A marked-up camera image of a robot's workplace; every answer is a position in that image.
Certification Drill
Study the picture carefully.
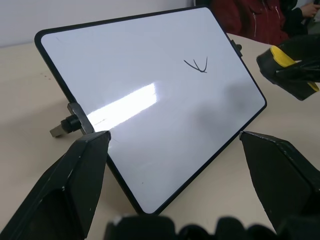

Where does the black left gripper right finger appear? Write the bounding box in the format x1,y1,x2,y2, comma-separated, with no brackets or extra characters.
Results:
238,130,320,235

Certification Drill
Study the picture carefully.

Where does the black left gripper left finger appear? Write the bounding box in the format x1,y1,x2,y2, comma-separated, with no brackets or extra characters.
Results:
0,130,112,240

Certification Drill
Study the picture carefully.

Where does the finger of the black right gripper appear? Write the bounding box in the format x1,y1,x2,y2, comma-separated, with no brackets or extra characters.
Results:
277,34,320,63
275,58,320,84

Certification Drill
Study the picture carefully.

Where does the black and yellow whiteboard eraser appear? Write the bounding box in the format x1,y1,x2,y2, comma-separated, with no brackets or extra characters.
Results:
256,45,320,102

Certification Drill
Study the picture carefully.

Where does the black whiteboard stand clamp knob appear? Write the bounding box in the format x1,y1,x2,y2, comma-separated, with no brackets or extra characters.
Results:
230,39,243,58
49,101,96,139

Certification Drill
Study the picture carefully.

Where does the person in red jacket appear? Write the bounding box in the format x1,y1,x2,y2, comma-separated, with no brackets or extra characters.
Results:
210,0,320,46

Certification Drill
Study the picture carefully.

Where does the white whiteboard with black frame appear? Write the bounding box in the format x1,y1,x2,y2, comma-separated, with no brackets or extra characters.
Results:
34,5,268,216

